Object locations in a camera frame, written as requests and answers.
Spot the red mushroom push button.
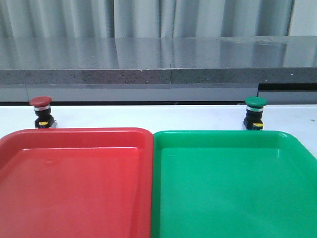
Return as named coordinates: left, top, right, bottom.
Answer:
left=29, top=96, right=57, bottom=128

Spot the grey granite counter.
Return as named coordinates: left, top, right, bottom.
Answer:
left=0, top=36, right=317, bottom=105

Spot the green plastic tray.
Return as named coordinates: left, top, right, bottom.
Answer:
left=151, top=130, right=317, bottom=238

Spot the green mushroom push button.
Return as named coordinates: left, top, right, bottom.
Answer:
left=243, top=97, right=267, bottom=130

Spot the red plastic tray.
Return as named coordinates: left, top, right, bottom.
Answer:
left=0, top=128, right=153, bottom=238

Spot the white pleated curtain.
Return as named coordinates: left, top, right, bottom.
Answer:
left=0, top=0, right=317, bottom=38

